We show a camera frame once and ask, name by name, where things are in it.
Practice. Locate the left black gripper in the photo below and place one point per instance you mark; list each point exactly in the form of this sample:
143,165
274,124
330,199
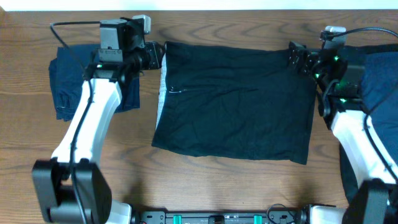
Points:
152,49

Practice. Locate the blue garment in pile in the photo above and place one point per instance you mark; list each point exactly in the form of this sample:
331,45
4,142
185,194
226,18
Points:
379,85

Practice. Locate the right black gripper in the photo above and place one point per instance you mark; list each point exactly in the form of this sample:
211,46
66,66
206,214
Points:
310,57

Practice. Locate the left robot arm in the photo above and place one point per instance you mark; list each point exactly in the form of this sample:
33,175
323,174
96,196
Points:
70,187

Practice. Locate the folded navy blue garment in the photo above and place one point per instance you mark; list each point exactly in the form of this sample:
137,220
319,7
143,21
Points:
66,79

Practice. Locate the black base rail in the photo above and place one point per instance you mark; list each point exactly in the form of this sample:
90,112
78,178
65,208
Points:
278,216

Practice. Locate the black shorts garment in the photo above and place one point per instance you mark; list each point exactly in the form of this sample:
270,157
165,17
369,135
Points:
236,103

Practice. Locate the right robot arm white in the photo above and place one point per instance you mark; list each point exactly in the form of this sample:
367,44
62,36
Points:
358,101

